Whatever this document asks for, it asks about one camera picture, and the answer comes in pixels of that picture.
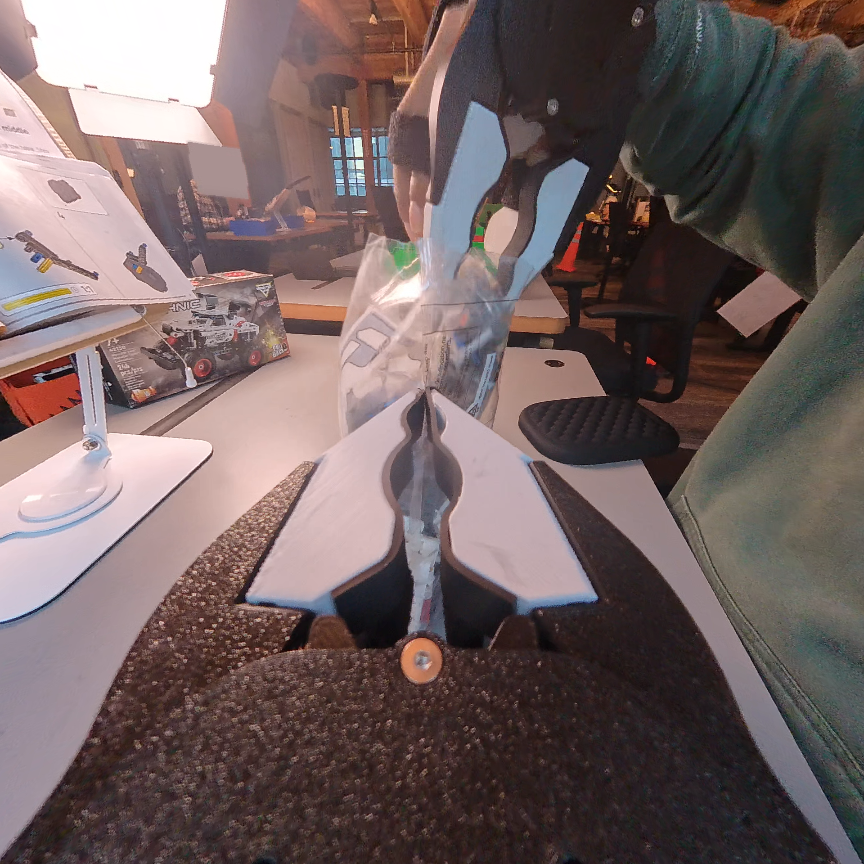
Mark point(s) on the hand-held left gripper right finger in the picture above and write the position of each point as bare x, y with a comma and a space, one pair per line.
520, 533

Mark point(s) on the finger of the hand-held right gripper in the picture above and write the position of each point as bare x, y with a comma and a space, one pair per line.
466, 176
551, 216

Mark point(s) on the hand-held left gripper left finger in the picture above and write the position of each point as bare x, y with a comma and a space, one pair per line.
331, 533

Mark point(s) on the large clear plastic bag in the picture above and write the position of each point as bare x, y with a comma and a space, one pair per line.
392, 324

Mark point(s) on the toy truck box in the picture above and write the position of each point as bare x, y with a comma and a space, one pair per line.
203, 338

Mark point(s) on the instruction booklet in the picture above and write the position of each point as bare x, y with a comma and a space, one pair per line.
68, 243

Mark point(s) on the person's right hand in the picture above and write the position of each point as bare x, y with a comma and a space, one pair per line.
416, 196

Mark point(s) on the window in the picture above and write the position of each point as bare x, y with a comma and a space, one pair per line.
358, 162

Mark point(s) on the background wooden table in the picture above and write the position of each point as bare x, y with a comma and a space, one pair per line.
311, 300

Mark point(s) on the white stand base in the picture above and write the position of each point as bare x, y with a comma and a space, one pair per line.
81, 500

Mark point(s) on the person's torso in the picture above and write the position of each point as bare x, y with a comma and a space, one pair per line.
797, 540

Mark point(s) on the orange crate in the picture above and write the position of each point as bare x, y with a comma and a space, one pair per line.
34, 398

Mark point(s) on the bright light panel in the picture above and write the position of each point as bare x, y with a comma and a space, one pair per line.
122, 54

